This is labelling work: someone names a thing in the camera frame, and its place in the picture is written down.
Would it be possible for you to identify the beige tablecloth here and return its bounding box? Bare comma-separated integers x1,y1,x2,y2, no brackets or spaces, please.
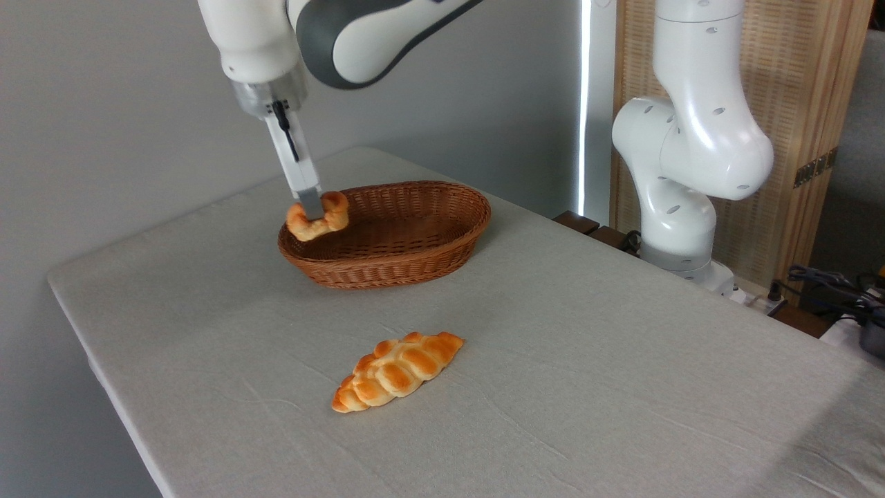
47,147,885,498

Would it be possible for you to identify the black cable bundle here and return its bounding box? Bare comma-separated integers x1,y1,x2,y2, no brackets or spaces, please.
787,265,885,313

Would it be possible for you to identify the brown oval wicker basket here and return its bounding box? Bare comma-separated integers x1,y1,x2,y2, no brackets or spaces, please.
277,181,492,290

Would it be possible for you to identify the metal screen hinge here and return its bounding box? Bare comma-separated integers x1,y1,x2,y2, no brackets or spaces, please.
793,147,839,188

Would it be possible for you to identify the long braided bread loaf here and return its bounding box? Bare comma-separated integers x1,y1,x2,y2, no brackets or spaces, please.
331,331,465,414

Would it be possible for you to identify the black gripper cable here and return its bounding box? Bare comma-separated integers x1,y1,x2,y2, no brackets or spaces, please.
272,100,300,163

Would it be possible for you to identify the dark brown wooden block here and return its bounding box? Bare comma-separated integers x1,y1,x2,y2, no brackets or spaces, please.
588,225,640,257
553,211,601,236

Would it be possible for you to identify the white vertical window frame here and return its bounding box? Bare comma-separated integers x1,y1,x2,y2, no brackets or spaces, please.
579,0,617,219

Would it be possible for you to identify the wooden folding screen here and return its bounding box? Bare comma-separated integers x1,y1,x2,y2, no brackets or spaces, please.
612,0,875,291

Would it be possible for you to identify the round knotted bread roll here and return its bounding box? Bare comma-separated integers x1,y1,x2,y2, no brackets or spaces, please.
286,191,351,242

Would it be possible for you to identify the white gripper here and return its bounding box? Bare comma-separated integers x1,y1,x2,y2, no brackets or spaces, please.
265,111,326,221

